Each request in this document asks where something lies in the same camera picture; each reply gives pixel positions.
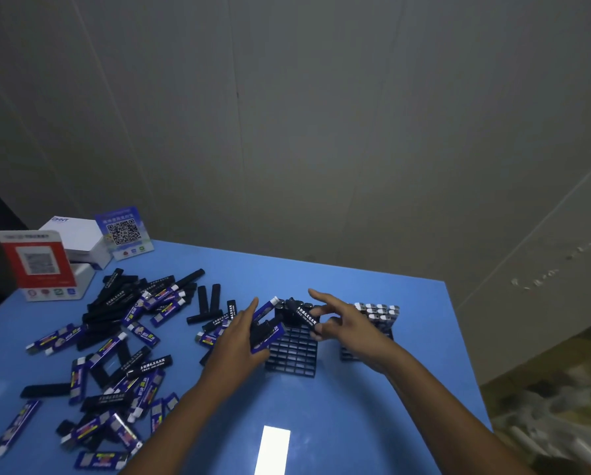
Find person's left hand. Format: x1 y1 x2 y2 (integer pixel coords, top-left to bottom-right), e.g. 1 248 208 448
198 297 272 391

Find person's right hand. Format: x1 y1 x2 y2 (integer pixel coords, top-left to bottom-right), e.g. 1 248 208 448
307 289 401 375

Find black grid tray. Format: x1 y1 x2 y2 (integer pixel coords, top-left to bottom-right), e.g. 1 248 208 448
340 303 401 363
264 297 322 378

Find row of blue lighters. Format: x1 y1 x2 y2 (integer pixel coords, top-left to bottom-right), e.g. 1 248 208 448
353 301 401 333

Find blue silver-capped lighter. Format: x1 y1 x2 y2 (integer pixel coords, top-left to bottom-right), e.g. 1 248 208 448
251 296 281 325
251 322 286 355

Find black white-printed lighter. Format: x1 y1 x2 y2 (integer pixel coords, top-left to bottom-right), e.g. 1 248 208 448
285 299 322 329

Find row of black lighters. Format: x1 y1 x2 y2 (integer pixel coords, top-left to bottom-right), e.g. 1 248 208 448
274 297 327 328

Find pile of mixed lighters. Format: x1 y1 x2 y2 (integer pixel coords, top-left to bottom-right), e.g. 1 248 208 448
0 267 239 472

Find person's right forearm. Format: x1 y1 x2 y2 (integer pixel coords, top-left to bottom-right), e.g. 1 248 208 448
379 353 536 475

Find person's left forearm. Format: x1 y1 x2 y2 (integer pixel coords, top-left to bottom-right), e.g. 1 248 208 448
122 373 227 475

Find blue code sign stand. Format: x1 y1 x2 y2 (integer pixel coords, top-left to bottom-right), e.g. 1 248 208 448
94 206 155 262

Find white cardboard box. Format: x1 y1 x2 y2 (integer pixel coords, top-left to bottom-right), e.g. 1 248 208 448
39 216 113 270

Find red code sign stand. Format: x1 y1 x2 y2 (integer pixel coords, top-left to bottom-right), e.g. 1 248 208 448
0 230 96 302

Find crumpled clear plastic bags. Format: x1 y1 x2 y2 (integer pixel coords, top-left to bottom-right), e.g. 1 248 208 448
492 375 591 475

